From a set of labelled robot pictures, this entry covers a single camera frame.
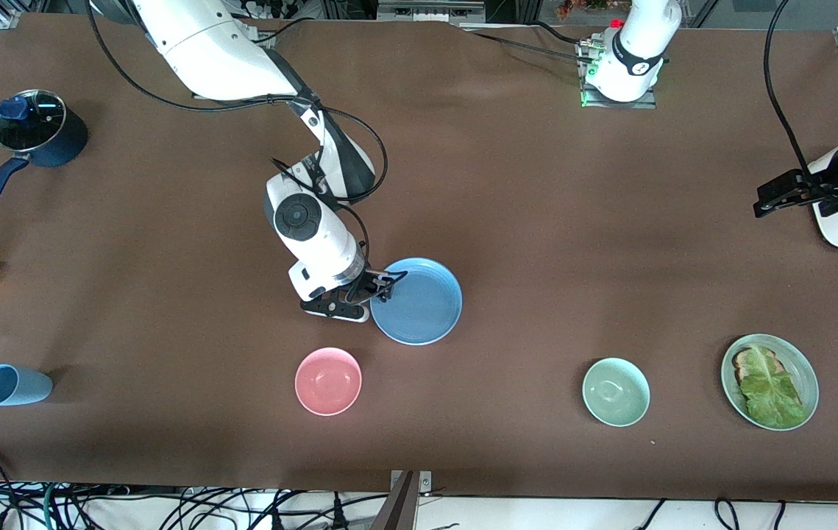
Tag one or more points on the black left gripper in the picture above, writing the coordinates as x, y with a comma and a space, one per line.
805, 185

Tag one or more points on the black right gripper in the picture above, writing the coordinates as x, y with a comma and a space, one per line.
368, 283

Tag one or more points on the blue plate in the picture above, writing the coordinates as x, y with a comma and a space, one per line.
422, 303

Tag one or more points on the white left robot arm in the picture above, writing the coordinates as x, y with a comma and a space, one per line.
636, 44

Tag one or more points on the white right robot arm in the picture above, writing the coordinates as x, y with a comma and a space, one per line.
220, 51

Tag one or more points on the pink bowl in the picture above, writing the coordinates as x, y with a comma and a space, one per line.
328, 381

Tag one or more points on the toast bread slice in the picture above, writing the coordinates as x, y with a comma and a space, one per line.
741, 361

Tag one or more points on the brown table cloth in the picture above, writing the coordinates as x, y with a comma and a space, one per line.
536, 184

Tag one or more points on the green plate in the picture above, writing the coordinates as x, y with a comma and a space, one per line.
808, 383

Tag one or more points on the green lettuce leaf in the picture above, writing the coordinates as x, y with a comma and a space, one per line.
772, 390

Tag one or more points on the green bowl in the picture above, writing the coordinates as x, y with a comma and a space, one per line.
616, 392

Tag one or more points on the dark blue saucepan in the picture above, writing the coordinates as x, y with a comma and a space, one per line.
69, 143

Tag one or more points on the blue cup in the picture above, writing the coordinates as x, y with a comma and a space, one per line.
14, 386

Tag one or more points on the glass lid blue knob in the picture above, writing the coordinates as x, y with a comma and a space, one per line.
29, 121

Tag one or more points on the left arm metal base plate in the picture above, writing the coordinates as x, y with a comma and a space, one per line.
650, 99

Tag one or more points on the grey metal mount bracket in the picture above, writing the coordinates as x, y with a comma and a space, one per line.
424, 482

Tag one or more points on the dark camera pole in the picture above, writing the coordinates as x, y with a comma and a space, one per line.
398, 508

